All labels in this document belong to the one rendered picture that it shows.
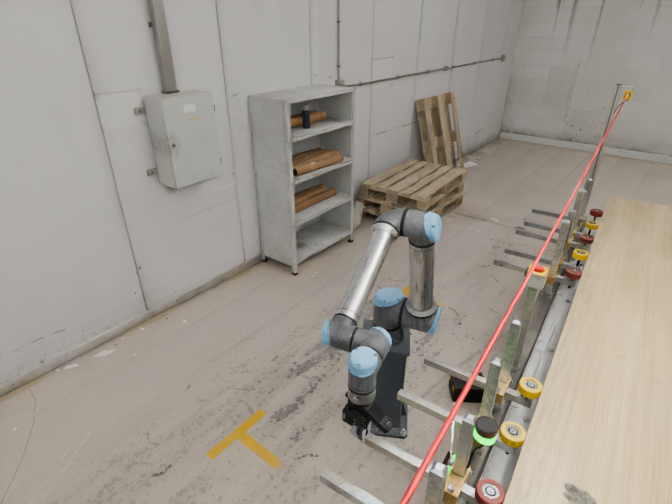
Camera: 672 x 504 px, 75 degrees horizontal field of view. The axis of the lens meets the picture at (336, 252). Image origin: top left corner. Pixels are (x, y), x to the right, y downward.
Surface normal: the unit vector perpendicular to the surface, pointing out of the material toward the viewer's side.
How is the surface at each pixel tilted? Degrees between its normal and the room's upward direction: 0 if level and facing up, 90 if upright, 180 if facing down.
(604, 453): 0
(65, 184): 90
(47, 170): 90
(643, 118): 90
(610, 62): 90
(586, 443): 0
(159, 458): 0
